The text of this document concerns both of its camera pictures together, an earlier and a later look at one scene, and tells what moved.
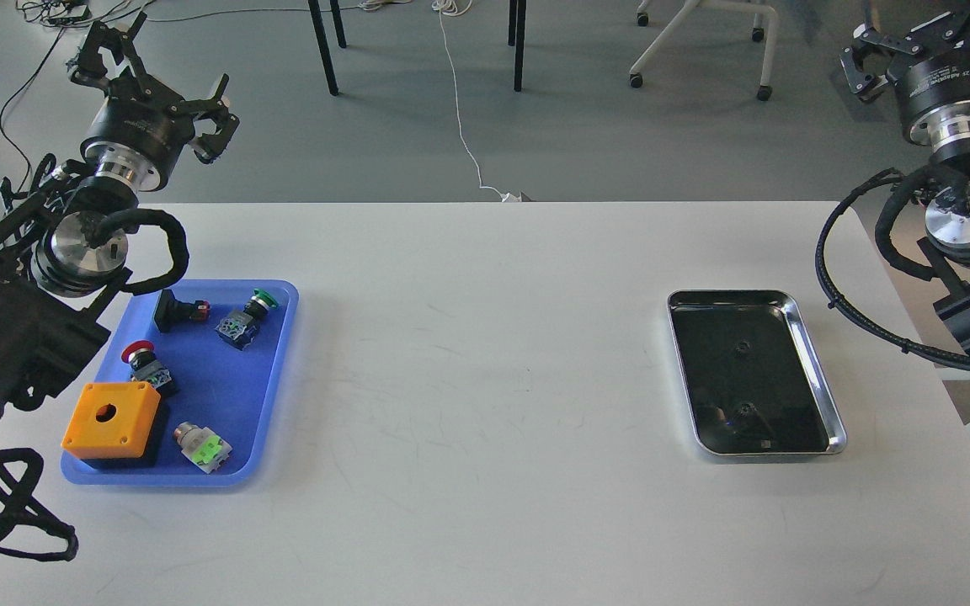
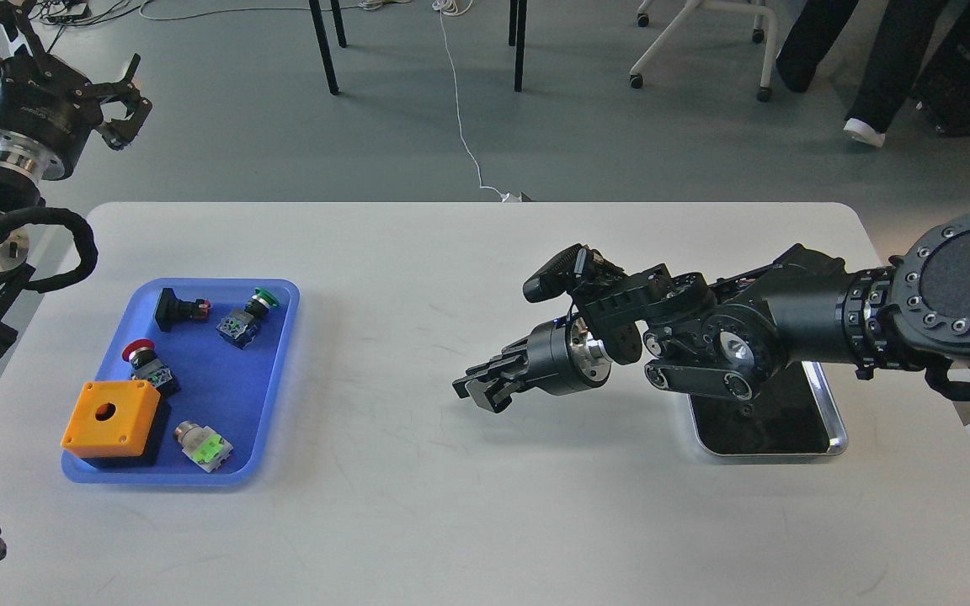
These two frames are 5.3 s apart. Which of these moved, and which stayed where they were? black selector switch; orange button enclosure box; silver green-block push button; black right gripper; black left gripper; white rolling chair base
Moved: black left gripper; black right gripper
Stayed: orange button enclosure box; black selector switch; silver green-block push button; white rolling chair base
